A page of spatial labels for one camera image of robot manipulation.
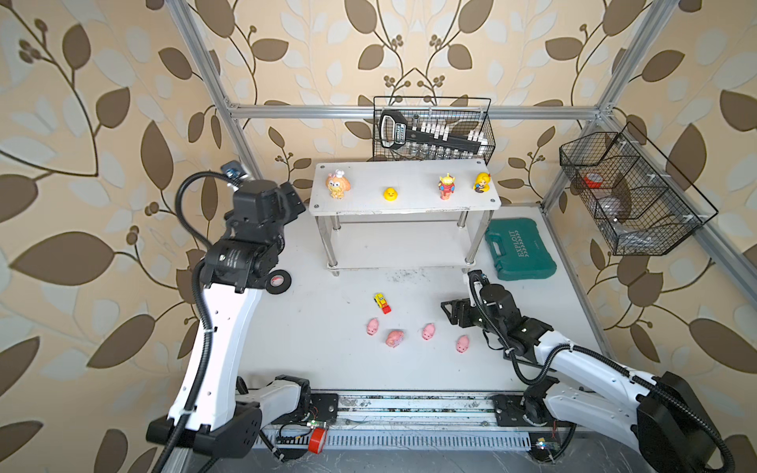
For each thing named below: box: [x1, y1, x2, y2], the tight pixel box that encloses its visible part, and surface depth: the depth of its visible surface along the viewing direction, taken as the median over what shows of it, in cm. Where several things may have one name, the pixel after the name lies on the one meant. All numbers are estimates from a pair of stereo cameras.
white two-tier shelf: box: [308, 158, 502, 276], surface depth 79 cm
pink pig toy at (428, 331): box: [421, 323, 436, 341], surface depth 88 cm
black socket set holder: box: [378, 109, 486, 155], surface depth 86 cm
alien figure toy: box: [437, 172, 457, 202], surface depth 73 cm
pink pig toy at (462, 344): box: [455, 335, 471, 354], surface depth 86 cm
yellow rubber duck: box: [382, 187, 399, 203], surface depth 75 cm
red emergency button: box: [307, 426, 328, 455], surface depth 68 cm
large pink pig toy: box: [385, 330, 406, 348], surface depth 84 cm
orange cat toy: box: [325, 168, 352, 200], surface depth 74 cm
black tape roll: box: [265, 270, 292, 295], surface depth 99 cm
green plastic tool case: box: [484, 217, 557, 281], surface depth 103 cm
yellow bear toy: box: [473, 172, 491, 194], surface depth 76 cm
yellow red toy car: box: [373, 292, 393, 315], surface depth 95 cm
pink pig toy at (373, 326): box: [366, 317, 380, 337], surface depth 90 cm
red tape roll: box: [583, 172, 604, 190], surface depth 84 cm
